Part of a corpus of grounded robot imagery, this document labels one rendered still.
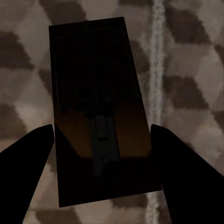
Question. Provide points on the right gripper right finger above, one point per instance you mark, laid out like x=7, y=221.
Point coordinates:
x=193, y=189

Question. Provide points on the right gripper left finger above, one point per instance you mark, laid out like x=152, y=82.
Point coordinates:
x=21, y=166

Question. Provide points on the mousetrap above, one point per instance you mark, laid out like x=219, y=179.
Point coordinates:
x=103, y=144

